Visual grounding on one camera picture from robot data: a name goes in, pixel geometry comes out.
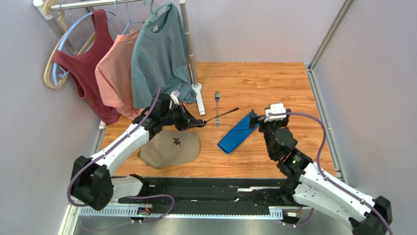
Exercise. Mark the aluminium frame rail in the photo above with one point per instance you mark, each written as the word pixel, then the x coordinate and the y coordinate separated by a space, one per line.
pixel 164 206

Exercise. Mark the maroon tank top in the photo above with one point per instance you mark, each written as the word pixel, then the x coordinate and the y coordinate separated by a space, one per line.
pixel 82 68

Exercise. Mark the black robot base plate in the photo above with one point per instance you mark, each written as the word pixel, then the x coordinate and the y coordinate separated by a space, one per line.
pixel 261 191

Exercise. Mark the teal t-shirt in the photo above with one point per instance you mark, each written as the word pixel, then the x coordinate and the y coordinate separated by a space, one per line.
pixel 159 60

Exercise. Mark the teal clothes hanger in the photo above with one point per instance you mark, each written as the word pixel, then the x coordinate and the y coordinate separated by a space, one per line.
pixel 154 13

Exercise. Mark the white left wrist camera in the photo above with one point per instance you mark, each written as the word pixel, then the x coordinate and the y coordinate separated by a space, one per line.
pixel 174 97

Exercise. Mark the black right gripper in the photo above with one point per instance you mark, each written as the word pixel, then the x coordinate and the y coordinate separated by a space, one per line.
pixel 261 122

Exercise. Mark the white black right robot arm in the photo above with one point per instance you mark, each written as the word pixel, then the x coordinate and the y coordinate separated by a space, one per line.
pixel 309 185

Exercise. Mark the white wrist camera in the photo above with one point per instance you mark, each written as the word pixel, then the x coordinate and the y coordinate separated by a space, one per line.
pixel 174 97
pixel 275 112

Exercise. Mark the beige baseball cap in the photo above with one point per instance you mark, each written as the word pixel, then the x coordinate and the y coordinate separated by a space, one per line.
pixel 170 148

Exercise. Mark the pink t-shirt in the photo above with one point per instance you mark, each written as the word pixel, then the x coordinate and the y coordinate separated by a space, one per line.
pixel 113 76

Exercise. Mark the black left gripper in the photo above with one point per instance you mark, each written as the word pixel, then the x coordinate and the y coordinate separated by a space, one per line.
pixel 188 120

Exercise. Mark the white clothes rack foot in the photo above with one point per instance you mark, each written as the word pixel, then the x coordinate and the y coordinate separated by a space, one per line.
pixel 200 104

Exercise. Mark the wooden clothes hanger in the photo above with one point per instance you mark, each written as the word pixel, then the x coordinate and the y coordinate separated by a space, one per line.
pixel 46 7

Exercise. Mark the black spoon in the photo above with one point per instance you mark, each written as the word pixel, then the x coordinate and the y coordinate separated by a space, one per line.
pixel 219 115

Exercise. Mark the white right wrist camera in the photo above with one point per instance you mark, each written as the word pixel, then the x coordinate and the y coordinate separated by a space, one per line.
pixel 275 112

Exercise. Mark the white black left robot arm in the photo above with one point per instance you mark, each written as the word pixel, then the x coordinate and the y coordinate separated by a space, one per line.
pixel 92 180

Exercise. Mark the blue cloth napkin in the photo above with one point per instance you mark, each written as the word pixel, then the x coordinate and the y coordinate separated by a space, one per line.
pixel 236 135

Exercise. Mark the light blue clothes hanger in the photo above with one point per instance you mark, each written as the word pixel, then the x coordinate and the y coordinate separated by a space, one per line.
pixel 55 75

